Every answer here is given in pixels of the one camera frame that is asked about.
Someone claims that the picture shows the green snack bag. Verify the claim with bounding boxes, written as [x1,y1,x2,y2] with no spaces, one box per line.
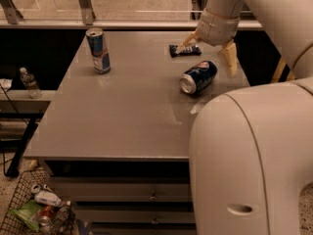
[8,200,43,232]

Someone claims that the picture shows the grey side shelf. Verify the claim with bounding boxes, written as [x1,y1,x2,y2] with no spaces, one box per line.
[0,90,56,178]

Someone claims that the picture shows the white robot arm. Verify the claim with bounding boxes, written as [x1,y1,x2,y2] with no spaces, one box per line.
[189,0,313,235]

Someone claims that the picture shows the white plastic bottle in basket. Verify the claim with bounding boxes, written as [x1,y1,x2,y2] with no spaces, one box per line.
[34,191,65,208]

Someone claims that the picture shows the red can in basket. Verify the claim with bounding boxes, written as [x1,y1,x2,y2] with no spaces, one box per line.
[38,206,58,226]

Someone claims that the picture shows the clear plastic water bottle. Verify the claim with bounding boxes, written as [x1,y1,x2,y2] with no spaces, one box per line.
[20,68,42,99]

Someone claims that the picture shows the red bull can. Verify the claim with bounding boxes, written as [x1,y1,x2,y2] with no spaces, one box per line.
[86,27,111,73]

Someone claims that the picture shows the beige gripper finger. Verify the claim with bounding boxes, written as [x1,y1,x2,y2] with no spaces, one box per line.
[220,40,238,77]
[175,30,201,54]

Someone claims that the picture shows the silver can in basket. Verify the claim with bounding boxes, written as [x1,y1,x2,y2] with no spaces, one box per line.
[30,184,42,194]

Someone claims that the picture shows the wooden yellow cart frame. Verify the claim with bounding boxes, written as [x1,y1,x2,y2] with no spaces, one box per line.
[271,58,295,83]

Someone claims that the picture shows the black wire basket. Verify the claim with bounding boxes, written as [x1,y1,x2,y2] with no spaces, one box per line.
[0,169,74,235]

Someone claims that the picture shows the metal glass railing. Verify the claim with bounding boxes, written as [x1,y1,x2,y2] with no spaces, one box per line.
[0,0,263,31]

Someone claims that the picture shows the blue pepsi can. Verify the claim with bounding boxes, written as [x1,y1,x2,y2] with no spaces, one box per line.
[179,61,217,95]

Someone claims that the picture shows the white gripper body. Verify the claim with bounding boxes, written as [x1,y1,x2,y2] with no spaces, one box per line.
[196,9,240,46]

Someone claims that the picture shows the grey drawer cabinet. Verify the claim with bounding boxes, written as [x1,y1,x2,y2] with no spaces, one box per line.
[24,31,248,235]

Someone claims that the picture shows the dark blue snack bar wrapper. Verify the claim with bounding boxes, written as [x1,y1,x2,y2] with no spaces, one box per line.
[169,45,201,58]

